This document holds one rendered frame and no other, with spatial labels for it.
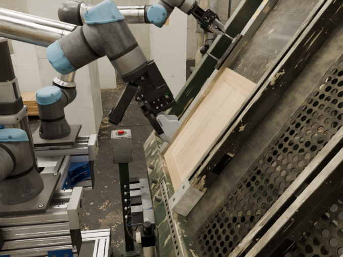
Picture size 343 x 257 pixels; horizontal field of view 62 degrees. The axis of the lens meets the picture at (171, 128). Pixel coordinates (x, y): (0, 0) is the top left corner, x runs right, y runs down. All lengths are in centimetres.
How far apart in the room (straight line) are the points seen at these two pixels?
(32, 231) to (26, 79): 454
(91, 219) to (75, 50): 205
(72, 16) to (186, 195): 86
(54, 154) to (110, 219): 114
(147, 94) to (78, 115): 305
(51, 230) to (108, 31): 76
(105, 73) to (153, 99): 559
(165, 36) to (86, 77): 187
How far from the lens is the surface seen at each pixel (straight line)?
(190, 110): 148
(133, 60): 64
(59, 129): 150
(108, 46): 64
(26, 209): 105
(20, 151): 102
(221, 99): 132
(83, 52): 66
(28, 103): 488
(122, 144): 171
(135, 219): 141
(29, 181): 108
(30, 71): 549
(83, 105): 365
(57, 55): 69
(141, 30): 932
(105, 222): 252
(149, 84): 68
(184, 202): 111
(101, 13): 63
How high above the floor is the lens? 164
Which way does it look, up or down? 23 degrees down
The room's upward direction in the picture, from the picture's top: straight up
